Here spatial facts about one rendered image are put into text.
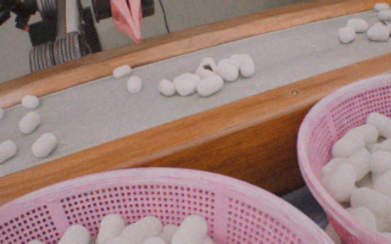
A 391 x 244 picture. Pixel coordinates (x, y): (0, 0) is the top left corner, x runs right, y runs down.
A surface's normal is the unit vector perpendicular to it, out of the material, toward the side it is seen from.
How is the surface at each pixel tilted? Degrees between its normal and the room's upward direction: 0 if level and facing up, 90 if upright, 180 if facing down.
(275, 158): 90
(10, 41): 90
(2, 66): 90
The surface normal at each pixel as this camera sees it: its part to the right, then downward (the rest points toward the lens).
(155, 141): -0.18, -0.89
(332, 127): 0.61, -0.09
